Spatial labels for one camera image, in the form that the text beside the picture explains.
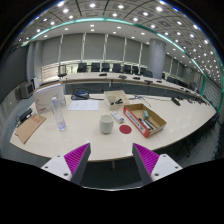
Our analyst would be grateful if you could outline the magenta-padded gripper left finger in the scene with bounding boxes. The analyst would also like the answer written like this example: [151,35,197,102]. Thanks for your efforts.
[40,142,92,185]

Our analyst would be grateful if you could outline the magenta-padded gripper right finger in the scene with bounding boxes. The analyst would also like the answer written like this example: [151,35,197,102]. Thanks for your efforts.
[132,142,184,185]

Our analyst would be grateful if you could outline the clear plastic water bottle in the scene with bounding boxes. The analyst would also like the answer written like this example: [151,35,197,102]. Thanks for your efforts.
[50,96,67,131]

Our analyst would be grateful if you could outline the silver black marker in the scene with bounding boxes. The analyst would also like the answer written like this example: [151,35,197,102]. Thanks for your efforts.
[138,117,152,132]

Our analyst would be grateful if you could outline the black pen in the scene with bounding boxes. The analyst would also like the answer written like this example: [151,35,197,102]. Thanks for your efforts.
[146,118,158,130]

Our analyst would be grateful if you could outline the flat round red coaster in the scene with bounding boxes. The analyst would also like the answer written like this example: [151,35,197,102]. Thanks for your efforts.
[119,124,133,135]

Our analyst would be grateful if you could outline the red-sided open cardboard box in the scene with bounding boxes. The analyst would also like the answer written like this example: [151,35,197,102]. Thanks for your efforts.
[123,103,168,138]

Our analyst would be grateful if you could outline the white ceramic mug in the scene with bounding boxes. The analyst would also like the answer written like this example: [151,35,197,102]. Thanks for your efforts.
[98,114,115,135]

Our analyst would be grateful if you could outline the white remote control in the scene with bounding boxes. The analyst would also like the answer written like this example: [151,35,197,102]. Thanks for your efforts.
[110,110,125,124]

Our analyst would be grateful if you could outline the white printed paper sheet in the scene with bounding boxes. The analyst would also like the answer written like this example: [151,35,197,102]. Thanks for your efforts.
[67,99,100,112]

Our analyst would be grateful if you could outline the brown kraft paper envelope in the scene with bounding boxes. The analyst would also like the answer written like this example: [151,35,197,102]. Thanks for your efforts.
[14,113,47,145]

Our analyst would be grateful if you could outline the black desk phone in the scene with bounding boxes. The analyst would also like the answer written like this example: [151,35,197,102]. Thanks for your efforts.
[71,89,90,101]

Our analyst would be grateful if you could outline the black table microphone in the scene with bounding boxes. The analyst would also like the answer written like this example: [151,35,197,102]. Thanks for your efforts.
[171,96,182,107]

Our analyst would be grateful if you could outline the white printed paper carton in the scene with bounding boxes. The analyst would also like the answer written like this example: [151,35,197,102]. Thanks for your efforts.
[33,82,66,115]

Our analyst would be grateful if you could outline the beige open cardboard organizer box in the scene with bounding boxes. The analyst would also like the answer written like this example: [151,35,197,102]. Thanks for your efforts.
[103,89,130,111]

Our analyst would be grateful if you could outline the long curved conference desk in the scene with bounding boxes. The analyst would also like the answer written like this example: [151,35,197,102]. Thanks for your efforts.
[39,71,209,104]

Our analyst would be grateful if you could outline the grey boxy monitor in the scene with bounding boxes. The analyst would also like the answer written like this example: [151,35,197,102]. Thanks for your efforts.
[19,81,35,99]

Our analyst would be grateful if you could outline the row of black office chairs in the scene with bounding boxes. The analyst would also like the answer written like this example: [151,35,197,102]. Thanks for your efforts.
[57,62,188,84]

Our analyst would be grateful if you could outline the recessed ceiling lights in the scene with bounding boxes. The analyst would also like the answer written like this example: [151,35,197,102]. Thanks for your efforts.
[16,0,224,79]

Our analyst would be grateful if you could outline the thin grey cable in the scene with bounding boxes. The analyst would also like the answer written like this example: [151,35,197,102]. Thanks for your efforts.
[128,94,153,108]

